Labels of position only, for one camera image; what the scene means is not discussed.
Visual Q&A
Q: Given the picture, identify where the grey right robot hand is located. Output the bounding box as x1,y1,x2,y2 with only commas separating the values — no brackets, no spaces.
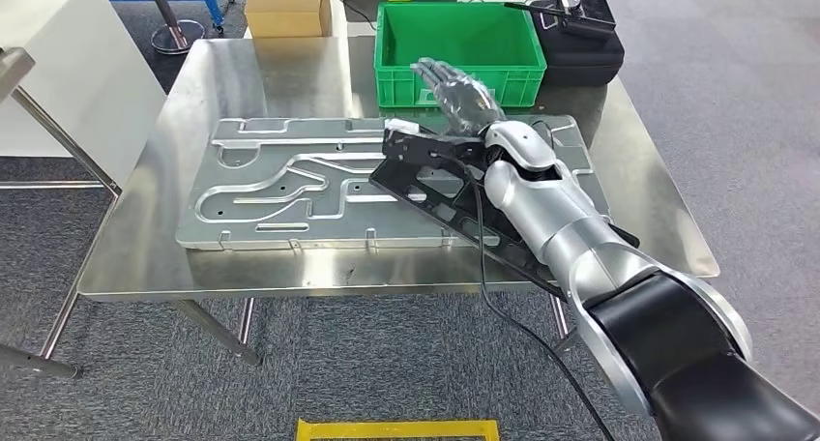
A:
409,56,508,138

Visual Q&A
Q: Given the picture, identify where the black plastic frame part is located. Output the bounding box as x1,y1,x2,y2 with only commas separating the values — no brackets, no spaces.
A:
369,130,642,302

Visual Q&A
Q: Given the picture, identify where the stainless steel workbench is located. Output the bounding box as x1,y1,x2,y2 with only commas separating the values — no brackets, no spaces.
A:
76,35,722,368

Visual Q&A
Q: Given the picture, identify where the green plastic crate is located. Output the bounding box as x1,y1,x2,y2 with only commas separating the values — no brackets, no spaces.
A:
373,1,549,110

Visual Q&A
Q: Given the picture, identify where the black hard case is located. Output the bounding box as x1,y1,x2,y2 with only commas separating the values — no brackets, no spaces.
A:
531,0,626,88

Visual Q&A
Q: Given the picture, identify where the cardboard box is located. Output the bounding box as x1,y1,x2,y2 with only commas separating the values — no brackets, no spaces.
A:
244,0,333,40

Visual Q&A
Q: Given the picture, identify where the stamped grey metal panel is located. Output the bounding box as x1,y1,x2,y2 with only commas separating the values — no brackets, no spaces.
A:
174,114,613,252

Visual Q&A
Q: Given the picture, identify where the white booth panel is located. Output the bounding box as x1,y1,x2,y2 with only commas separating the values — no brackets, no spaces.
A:
0,0,169,190

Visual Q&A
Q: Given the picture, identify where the stainless steel table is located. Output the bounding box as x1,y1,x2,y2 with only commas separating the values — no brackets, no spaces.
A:
0,45,123,380

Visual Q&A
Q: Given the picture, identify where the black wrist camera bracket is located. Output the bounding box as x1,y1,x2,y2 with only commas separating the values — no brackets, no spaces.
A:
382,127,494,170

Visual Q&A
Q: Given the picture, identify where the thin black desk cable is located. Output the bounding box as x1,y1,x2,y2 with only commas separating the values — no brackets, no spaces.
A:
325,0,379,33

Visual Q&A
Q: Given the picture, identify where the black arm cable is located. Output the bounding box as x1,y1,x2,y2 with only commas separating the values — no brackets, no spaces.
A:
442,149,600,441

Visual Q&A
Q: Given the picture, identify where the chrome base stanchion post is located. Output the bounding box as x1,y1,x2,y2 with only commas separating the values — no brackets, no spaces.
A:
141,0,206,56

